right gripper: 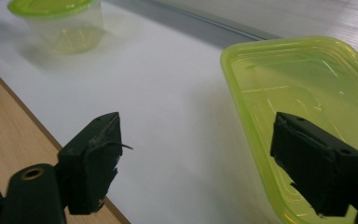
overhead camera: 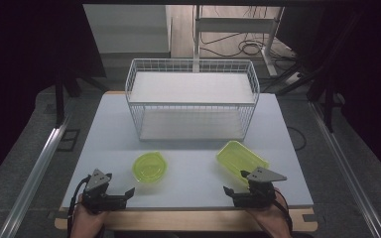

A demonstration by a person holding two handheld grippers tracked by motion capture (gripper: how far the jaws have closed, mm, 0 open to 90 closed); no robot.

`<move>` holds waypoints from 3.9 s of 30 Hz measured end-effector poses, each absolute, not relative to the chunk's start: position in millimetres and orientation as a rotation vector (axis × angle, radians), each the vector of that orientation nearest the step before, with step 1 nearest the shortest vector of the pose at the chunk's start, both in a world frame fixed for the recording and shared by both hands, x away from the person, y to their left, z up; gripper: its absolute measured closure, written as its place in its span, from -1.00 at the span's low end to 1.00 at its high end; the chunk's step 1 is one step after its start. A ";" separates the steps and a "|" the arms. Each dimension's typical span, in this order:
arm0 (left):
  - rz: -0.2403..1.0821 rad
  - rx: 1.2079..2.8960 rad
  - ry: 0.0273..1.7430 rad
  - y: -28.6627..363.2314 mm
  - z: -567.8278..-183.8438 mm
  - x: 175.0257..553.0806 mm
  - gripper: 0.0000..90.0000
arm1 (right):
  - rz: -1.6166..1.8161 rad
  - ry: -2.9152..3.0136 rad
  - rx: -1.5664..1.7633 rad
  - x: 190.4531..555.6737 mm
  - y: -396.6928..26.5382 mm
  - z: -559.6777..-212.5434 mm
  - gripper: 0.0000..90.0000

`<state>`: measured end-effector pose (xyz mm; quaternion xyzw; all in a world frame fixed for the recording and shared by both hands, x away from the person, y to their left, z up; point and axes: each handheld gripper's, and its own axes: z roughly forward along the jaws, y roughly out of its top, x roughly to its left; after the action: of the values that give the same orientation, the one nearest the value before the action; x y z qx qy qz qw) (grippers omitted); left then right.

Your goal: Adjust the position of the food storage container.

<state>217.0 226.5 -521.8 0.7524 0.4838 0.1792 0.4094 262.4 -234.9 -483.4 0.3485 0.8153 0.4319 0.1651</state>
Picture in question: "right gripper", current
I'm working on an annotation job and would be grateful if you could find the white board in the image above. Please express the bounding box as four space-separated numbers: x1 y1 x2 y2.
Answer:
0 0 282 224

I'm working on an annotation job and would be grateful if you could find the rectangular green plastic container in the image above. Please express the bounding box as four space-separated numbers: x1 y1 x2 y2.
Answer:
219 35 358 224

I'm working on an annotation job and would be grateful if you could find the round yellow-green bowl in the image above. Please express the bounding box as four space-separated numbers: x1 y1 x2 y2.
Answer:
7 0 105 56

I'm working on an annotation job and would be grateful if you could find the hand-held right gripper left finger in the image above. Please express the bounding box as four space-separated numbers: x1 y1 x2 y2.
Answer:
56 111 134 217

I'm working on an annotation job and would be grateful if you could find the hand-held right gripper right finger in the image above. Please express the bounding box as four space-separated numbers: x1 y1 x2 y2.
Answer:
269 111 358 218

